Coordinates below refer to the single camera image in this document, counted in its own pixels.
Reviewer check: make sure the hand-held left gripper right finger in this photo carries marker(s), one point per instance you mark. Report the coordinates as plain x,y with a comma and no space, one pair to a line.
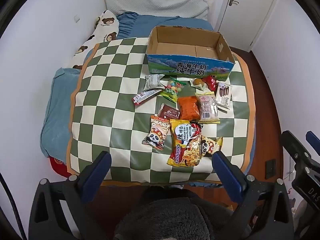
223,170

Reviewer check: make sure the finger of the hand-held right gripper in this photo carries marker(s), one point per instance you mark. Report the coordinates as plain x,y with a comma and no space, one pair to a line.
295,150
313,142

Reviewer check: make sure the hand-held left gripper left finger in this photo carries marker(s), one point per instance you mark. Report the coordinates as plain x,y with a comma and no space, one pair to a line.
100,170

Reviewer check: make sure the yellow panda snack packet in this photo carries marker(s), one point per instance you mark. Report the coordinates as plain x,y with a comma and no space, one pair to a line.
211,146

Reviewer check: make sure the yellow instant noodle packet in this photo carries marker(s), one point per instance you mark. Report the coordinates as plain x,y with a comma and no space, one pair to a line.
185,145

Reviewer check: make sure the clear white snack packet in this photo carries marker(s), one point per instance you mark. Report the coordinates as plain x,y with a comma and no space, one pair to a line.
207,107

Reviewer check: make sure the orange panda snack packet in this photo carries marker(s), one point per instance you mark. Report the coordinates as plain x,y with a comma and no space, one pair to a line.
156,133

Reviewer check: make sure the white chocolate stick packet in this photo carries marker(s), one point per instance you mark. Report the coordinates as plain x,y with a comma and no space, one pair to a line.
223,95

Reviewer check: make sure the brown chocolate packet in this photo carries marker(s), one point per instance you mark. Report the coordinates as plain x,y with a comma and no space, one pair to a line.
170,111

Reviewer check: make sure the long red white packet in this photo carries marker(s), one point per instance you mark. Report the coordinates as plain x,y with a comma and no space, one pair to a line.
143,96

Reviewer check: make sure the small red snack packet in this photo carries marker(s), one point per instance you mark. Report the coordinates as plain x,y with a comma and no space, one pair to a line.
211,83

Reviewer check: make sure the clear brown pastry packet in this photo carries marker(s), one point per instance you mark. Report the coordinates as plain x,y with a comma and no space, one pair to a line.
197,82

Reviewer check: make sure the green colourful candy bag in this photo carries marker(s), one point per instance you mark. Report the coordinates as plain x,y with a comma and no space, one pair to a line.
172,90

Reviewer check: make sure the white barcode snack packet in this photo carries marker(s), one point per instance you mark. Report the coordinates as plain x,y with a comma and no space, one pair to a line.
153,81

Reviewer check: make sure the printed cardboard box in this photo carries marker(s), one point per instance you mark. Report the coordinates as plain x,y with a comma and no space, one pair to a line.
180,47

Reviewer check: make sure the white bundle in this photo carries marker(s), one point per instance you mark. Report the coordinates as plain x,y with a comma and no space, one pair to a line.
301,210

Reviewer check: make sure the red printed bag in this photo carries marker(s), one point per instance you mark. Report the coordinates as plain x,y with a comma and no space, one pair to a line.
58,166

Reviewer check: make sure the green white checkered mat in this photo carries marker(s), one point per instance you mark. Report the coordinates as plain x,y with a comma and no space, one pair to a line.
112,105

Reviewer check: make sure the grey fleece clothing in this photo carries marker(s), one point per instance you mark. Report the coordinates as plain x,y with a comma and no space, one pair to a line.
162,217

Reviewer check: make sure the white door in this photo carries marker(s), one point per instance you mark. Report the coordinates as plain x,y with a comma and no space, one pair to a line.
240,17

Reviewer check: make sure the bear print pillow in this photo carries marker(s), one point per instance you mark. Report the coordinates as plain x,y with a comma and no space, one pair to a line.
105,26

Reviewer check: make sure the blue bed sheet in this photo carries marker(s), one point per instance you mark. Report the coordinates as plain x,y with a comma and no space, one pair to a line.
140,27

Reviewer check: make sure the white pillow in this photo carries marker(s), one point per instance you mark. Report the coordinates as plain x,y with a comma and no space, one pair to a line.
155,5

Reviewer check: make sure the black wall socket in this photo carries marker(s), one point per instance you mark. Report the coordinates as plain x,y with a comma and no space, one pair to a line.
271,168

